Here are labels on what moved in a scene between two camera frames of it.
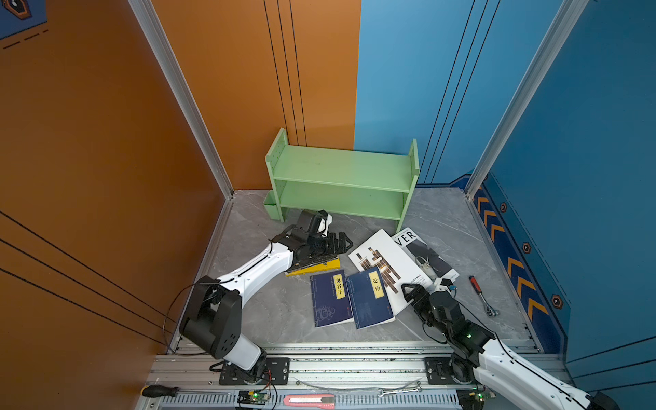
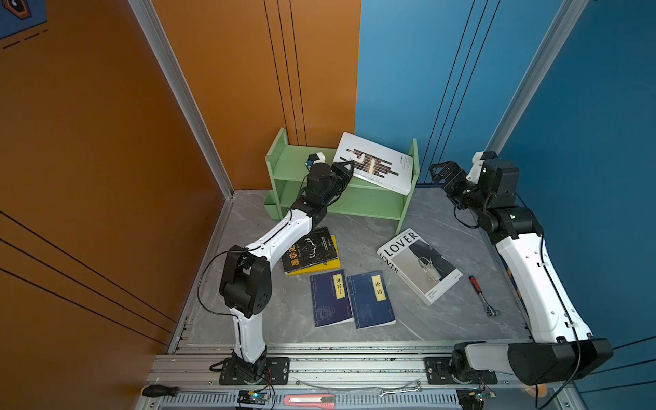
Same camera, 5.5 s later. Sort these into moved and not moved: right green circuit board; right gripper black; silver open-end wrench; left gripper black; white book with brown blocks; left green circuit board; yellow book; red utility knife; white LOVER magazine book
Moved: left gripper black; white book with brown blocks; right gripper black
Not moved: left green circuit board; yellow book; silver open-end wrench; red utility knife; right green circuit board; white LOVER magazine book
